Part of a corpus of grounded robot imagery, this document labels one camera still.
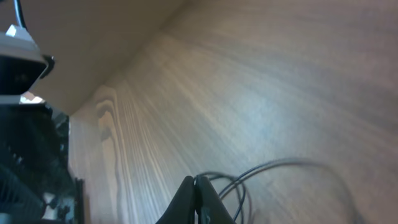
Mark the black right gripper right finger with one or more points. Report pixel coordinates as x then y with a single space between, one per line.
209 207

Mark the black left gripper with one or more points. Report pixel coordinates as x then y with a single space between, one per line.
36 184

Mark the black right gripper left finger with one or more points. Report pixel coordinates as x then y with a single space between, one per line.
181 209

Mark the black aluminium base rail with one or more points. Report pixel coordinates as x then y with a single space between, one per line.
79 207

